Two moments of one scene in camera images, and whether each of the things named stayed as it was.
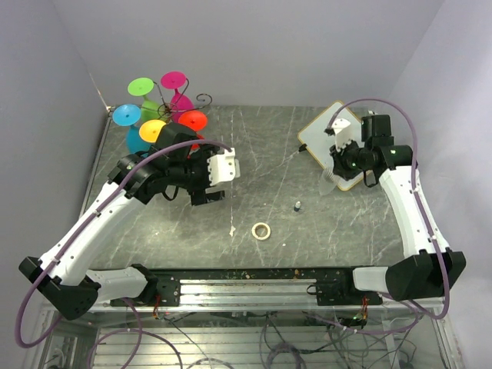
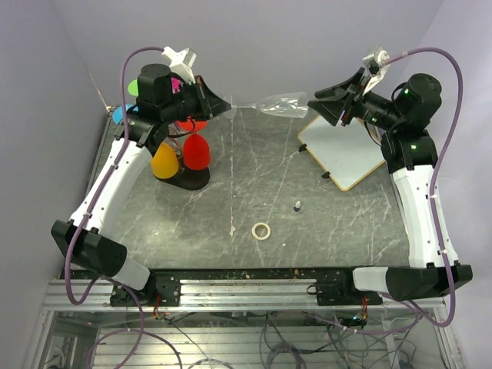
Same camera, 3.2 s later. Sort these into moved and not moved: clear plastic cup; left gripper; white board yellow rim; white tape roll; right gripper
Moved: left gripper; clear plastic cup; right gripper
Not moved: white board yellow rim; white tape roll
